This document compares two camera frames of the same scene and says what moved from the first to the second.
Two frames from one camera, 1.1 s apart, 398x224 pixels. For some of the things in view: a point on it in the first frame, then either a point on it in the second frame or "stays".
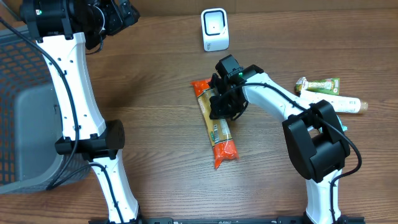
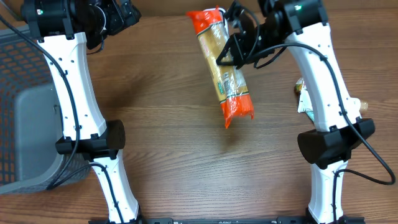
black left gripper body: [113, 20] stays
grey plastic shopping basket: [30, 119] stays
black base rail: [227, 220] stays
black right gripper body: [231, 106] -> [249, 46]
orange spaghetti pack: [217, 130] -> [233, 94]
